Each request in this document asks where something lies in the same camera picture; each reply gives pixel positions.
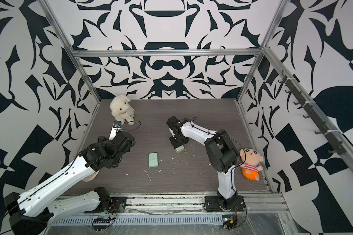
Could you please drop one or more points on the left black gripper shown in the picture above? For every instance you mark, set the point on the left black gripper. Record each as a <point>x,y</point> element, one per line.
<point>105,143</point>

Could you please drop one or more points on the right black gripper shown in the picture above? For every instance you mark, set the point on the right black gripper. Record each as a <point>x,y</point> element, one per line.
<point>174,144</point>

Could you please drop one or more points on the mint green box lid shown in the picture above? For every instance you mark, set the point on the mint green box lid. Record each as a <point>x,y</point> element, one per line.
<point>179,149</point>

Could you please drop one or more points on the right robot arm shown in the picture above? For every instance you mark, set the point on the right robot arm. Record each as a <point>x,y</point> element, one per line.
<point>221,151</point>

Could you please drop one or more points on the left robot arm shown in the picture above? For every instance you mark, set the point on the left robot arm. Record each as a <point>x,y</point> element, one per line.
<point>31,212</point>

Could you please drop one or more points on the mint green box left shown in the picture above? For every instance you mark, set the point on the mint green box left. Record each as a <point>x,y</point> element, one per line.
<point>153,160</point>

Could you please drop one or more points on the beige round clock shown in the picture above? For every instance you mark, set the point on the beige round clock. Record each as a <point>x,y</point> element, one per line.
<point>91,177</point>

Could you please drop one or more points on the white plush bunny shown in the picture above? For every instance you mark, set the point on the white plush bunny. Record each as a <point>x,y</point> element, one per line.
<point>121,110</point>

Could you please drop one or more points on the left electronics board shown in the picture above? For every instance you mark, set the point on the left electronics board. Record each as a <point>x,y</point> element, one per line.
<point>101,223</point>

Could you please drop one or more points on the electronics board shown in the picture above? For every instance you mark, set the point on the electronics board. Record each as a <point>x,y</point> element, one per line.
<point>101,223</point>
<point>229,221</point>

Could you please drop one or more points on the orange plush doll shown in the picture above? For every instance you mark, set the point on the orange plush doll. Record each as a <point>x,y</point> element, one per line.
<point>250,166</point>

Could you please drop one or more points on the right electronics board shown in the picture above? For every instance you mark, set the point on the right electronics board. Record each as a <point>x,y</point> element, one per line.
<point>229,221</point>

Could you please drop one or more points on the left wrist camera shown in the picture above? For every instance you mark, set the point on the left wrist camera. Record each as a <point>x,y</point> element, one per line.
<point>117,126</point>

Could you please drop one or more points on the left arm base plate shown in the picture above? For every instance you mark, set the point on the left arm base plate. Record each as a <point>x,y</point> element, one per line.
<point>115,204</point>

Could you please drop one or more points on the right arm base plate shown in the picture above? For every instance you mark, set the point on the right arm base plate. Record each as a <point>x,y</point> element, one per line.
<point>220,204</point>

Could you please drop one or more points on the wall hook rack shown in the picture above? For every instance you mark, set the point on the wall hook rack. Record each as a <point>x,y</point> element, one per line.
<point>315,114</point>

